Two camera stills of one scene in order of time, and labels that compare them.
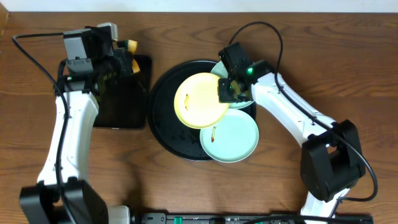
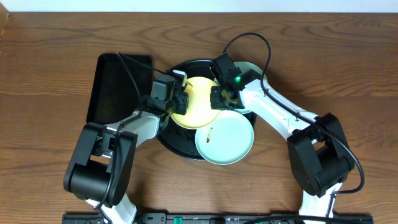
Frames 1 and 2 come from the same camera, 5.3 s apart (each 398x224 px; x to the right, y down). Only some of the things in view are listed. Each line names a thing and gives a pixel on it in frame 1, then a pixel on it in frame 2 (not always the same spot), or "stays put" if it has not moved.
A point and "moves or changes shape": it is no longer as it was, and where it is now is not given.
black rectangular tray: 122,100 stays put
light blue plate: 233,139 moves or changes shape
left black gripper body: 123,59 → 181,103
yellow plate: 196,101 moves or changes shape
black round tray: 179,138 stays put
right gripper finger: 224,91 → 217,101
